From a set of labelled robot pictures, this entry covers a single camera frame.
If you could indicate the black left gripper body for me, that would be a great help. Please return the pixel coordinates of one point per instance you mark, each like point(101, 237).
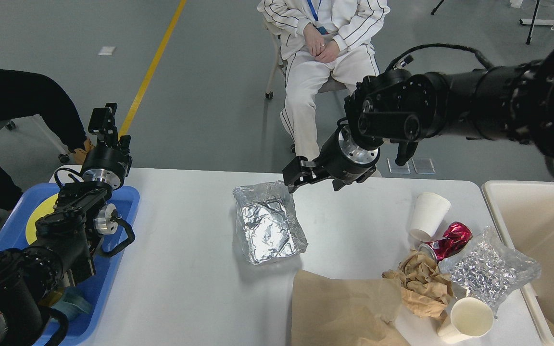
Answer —
point(107, 165)

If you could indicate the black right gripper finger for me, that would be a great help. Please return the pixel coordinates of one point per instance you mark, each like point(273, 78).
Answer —
point(338, 184)
point(301, 172)

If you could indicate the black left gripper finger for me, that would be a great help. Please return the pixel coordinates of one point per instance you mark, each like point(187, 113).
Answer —
point(102, 124)
point(124, 144)

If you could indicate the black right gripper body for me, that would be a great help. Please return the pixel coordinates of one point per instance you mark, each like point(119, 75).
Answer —
point(342, 157)

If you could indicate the aluminium foil tray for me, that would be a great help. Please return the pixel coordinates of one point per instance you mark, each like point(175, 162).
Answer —
point(266, 224)

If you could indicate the white paper cup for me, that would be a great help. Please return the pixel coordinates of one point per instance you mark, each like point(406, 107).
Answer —
point(429, 211)

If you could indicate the dark teal mug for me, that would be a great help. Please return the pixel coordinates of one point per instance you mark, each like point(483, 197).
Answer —
point(71, 302)

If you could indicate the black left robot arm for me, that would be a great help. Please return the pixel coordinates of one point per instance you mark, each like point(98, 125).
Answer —
point(83, 224)

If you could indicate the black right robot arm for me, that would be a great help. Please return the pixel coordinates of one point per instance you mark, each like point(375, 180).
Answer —
point(515, 103)

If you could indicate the tan work boot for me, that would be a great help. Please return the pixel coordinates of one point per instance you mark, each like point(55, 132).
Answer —
point(80, 154)

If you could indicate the clear floor plate left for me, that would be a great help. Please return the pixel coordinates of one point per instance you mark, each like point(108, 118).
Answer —
point(394, 168)

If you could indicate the clear floor plate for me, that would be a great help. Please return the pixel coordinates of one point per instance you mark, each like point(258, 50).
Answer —
point(424, 166)
point(394, 168)

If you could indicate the clear floor plate right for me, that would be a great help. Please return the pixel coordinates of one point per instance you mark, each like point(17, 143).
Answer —
point(424, 166)

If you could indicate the white paper scrap on floor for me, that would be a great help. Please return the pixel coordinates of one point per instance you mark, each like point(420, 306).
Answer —
point(107, 50)

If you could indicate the person in black trousers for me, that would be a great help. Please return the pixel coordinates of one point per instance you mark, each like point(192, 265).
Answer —
point(25, 94)

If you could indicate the red round object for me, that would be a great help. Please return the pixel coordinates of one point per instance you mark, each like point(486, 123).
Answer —
point(453, 241)

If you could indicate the blue plastic tray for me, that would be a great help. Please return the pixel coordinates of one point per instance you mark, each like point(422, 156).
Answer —
point(97, 288)

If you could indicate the person in white tracksuit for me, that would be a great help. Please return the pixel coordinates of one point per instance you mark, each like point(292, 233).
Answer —
point(319, 40)

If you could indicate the crumpled brown paper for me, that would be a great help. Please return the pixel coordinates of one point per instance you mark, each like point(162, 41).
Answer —
point(426, 291)

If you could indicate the clear plastic wrapper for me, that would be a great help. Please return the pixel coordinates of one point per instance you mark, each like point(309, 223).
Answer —
point(488, 270)

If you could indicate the white cup lower right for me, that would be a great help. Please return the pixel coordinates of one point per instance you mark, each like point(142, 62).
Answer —
point(469, 318)

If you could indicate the beige plastic bin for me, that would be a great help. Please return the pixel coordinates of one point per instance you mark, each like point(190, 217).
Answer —
point(523, 214)

